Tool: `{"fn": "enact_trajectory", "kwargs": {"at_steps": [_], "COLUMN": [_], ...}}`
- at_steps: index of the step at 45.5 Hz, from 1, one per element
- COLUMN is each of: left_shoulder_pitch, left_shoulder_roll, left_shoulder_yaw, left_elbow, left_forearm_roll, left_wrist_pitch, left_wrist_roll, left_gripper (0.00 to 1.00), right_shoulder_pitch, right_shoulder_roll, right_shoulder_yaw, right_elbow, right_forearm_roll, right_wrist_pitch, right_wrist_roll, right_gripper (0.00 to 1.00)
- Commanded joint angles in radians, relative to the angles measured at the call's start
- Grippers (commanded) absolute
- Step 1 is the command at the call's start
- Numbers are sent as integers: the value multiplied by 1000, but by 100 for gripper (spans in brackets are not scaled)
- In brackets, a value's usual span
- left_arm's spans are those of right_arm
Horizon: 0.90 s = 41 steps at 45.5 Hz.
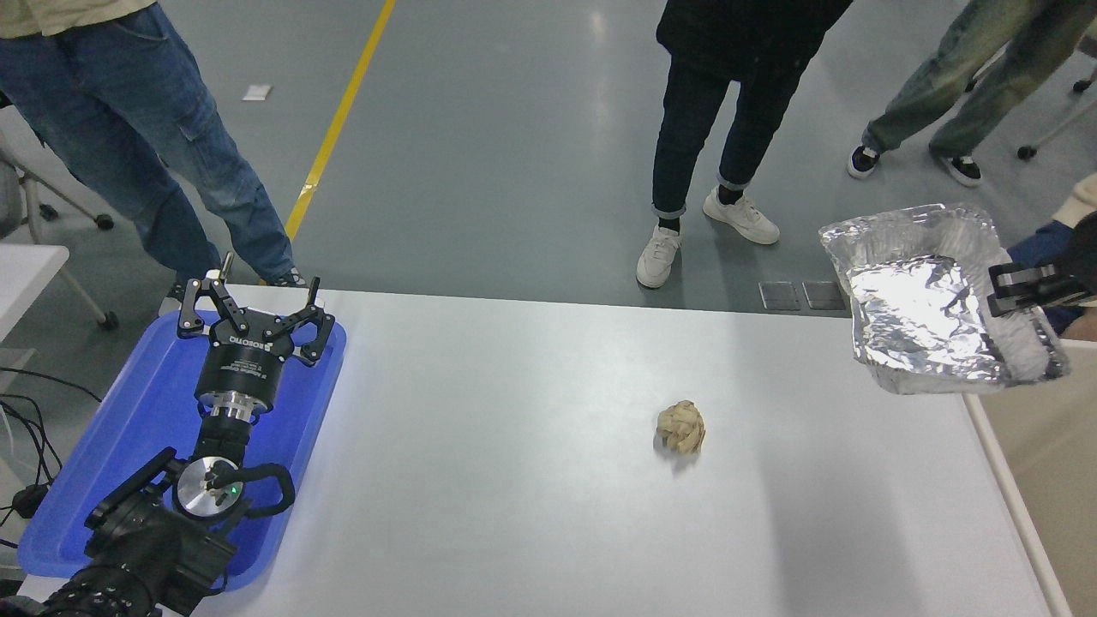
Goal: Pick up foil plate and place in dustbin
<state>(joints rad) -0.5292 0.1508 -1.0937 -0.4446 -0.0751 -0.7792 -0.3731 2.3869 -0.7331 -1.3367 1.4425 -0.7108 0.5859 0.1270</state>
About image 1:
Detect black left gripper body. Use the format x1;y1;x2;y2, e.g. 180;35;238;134
195;321;299;411

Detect silver foil tray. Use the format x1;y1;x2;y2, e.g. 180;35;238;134
818;202;1071;397

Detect blue plastic tray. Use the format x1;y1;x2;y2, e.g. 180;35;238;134
17;308;348;594

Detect wheeled chair base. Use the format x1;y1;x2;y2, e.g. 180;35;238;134
1017;34;1097;162

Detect small white side table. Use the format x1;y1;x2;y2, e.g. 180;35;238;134
0;244;69;344

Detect white wheeled chair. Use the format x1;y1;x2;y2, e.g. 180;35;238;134
0;94;119;332

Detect crumpled tan paper ball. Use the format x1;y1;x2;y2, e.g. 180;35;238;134
656;399;708;456

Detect black cables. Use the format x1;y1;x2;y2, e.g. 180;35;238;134
0;367;102;549

